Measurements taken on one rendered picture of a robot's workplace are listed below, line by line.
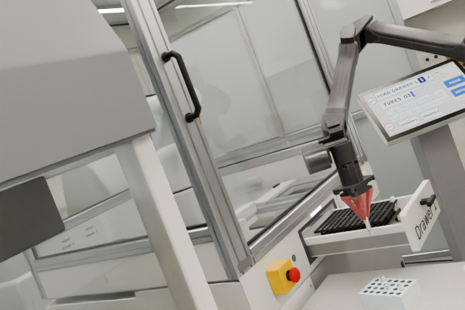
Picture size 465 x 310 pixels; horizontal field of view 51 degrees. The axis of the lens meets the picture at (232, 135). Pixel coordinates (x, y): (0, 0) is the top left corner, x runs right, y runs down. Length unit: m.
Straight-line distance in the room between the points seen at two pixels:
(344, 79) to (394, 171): 1.93
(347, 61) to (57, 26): 0.92
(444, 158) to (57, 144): 2.09
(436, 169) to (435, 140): 0.14
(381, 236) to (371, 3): 1.96
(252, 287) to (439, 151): 1.45
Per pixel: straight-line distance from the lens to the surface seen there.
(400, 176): 3.28
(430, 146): 2.48
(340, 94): 1.36
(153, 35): 1.25
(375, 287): 1.34
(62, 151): 0.67
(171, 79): 1.23
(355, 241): 1.47
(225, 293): 1.32
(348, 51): 1.50
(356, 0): 3.17
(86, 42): 0.76
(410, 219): 1.40
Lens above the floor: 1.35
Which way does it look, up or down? 3 degrees down
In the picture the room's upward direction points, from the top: 21 degrees counter-clockwise
